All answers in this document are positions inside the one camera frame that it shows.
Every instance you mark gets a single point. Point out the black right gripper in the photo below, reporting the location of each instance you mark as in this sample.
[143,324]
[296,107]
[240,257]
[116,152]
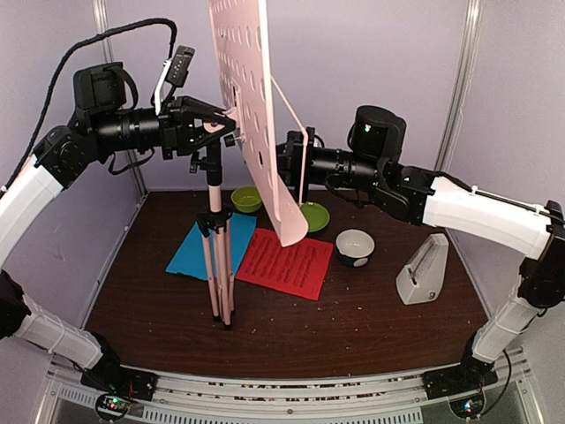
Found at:
[289,158]

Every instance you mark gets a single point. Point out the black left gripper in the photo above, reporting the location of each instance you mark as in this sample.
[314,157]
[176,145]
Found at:
[177,127]

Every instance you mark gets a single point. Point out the pink music stand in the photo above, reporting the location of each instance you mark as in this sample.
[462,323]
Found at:
[242,52]

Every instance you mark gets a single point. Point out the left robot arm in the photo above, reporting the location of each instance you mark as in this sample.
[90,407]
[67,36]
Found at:
[107,120]

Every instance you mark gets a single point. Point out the small green bowl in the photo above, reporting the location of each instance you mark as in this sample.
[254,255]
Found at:
[246,199]

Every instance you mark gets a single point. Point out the green plate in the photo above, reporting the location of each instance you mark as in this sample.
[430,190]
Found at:
[316,215]

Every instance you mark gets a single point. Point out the white bowl dark outside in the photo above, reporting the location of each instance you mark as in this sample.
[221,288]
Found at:
[354,248]

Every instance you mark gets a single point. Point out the red sheet music mat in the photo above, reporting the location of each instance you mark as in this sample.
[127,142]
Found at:
[299,270]

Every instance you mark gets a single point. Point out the blue cloth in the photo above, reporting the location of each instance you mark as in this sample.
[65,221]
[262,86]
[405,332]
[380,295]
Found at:
[189,259]

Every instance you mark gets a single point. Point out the grey metronome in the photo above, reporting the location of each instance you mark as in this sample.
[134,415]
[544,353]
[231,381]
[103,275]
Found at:
[421,278]

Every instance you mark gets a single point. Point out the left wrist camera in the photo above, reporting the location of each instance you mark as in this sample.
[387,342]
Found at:
[175,73]

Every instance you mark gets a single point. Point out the aluminium front rail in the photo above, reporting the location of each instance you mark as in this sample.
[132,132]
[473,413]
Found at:
[386,398]

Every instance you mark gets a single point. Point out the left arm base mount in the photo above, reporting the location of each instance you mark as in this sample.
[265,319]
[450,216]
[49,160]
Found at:
[117,398]

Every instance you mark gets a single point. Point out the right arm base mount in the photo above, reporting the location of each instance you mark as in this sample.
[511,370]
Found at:
[464,391]

